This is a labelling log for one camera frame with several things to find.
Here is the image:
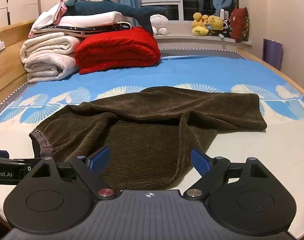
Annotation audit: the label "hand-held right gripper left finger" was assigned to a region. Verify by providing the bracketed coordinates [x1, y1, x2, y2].
[30, 146, 119, 200]

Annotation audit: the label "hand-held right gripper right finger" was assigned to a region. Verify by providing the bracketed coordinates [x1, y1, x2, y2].
[183, 149, 269, 201]

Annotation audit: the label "brown corduroy pants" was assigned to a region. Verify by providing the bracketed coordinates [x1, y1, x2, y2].
[29, 86, 267, 192]

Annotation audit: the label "blue printed bed sheet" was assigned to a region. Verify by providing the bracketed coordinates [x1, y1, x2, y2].
[0, 47, 304, 240]

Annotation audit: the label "red folded blanket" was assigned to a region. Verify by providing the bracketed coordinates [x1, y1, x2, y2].
[74, 27, 161, 75]

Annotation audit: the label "white folded blanket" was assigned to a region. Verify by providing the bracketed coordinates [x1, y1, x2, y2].
[20, 35, 82, 83]

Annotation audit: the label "purple box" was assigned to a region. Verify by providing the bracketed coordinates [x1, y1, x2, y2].
[263, 39, 283, 71]

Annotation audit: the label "dark star-print blanket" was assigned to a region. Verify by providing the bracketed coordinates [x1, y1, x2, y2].
[32, 21, 135, 39]

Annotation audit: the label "black and white plush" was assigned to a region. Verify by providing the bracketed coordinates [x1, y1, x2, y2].
[217, 19, 233, 38]

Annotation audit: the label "yellow round plush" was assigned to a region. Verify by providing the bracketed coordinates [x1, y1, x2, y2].
[207, 15, 225, 32]

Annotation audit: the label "white folded quilt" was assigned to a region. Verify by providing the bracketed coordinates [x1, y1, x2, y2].
[32, 2, 132, 30]

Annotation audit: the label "red cushion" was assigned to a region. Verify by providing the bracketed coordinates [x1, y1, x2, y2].
[229, 7, 250, 43]

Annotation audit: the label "white round plush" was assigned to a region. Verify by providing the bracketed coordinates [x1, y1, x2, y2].
[150, 14, 170, 35]

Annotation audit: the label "blue shark plush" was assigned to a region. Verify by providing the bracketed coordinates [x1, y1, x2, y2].
[64, 0, 166, 35]

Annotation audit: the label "pink cloth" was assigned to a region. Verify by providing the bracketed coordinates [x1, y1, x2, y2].
[28, 1, 67, 38]

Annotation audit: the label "wooden bed frame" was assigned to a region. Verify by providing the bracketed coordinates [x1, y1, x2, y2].
[0, 19, 304, 240]

